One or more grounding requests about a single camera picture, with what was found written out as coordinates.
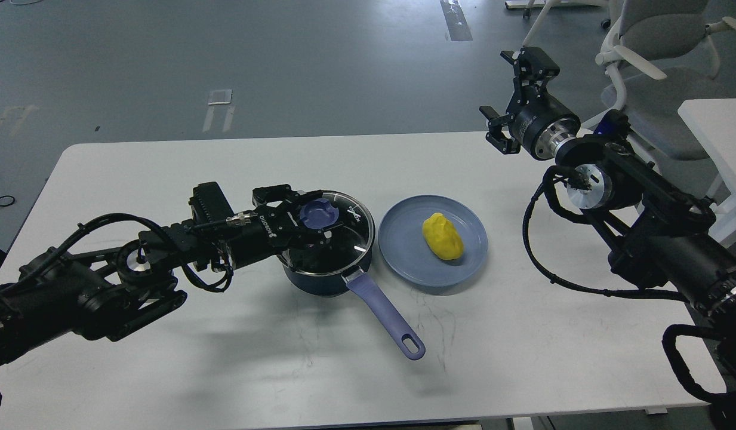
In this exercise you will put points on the dark pot purple handle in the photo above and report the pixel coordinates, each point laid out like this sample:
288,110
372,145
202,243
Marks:
357,280

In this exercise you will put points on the grey office chair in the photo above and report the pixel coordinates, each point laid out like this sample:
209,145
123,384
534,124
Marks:
659,54

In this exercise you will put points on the glass pot lid blue knob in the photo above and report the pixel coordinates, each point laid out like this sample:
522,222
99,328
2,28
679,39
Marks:
348,232

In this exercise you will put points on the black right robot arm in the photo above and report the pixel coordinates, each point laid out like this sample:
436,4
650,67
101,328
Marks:
657,234

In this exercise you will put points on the white side table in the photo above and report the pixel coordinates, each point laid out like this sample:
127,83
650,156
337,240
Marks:
713,123

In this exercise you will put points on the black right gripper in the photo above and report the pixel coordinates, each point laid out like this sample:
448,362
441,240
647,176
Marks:
536,121

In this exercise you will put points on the blue plate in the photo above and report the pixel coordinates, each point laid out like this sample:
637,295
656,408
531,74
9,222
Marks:
407,253

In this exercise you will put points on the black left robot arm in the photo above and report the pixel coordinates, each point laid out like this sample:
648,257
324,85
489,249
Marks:
115,273

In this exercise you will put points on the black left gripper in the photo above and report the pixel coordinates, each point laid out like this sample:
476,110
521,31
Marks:
255,235

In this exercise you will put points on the yellow potato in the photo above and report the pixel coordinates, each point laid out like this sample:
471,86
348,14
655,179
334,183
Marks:
442,238

